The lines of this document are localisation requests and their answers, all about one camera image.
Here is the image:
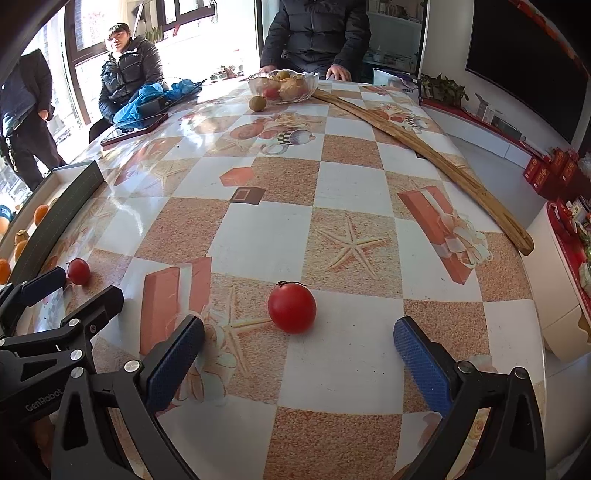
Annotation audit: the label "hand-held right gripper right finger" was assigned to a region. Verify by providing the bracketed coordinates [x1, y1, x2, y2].
[392, 316, 546, 480]

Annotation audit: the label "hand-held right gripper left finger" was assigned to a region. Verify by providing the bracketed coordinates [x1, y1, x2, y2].
[51, 315, 206, 480]

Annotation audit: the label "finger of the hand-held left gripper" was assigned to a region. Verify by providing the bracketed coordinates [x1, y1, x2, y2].
[0, 285, 125, 371]
[0, 266, 69, 331]

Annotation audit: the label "small red tomato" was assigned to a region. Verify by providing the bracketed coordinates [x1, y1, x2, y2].
[66, 258, 92, 286]

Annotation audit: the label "white tray box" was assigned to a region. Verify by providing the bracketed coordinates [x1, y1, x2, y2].
[0, 160, 106, 288]

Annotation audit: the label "large red tomato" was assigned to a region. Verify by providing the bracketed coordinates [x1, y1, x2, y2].
[268, 280, 318, 335]

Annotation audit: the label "person's left hand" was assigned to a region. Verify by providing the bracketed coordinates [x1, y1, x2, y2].
[31, 415, 56, 467]

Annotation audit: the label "white round cabinet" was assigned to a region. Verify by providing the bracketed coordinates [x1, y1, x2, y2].
[526, 198, 591, 363]

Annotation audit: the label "tablet with red case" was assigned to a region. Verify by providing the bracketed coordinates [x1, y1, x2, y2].
[100, 113, 169, 147]

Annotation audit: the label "printed checkered tablecloth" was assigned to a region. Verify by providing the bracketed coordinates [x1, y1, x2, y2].
[14, 78, 546, 480]

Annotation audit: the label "red packaged goods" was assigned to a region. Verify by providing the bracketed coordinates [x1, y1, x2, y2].
[547, 196, 591, 296]

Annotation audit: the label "blue plastic bag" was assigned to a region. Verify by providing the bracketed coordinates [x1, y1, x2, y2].
[112, 79, 200, 132]

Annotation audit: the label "black wallet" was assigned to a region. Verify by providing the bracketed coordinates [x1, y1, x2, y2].
[137, 98, 169, 119]

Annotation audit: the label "long wooden stick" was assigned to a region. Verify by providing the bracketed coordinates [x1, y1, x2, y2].
[313, 89, 535, 256]

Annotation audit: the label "red-topped television bench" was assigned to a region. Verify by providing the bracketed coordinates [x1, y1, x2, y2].
[421, 99, 532, 169]

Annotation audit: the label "white small box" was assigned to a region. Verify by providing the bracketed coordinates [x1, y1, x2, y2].
[475, 93, 502, 126]

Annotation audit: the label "potted green plant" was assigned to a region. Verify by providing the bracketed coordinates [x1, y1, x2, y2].
[419, 74, 469, 108]

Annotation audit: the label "white paper bag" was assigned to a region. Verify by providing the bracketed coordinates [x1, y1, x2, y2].
[373, 68, 420, 100]

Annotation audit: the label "wrinkled yellow fruit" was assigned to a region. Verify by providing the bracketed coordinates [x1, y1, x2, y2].
[280, 78, 309, 102]

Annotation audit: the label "glass bowl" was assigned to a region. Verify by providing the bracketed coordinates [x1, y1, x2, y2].
[247, 69, 319, 104]

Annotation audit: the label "black television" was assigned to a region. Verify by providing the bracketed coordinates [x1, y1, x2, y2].
[465, 0, 591, 145]

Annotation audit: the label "glass display cabinet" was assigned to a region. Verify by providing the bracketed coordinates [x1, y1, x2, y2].
[365, 0, 428, 77]

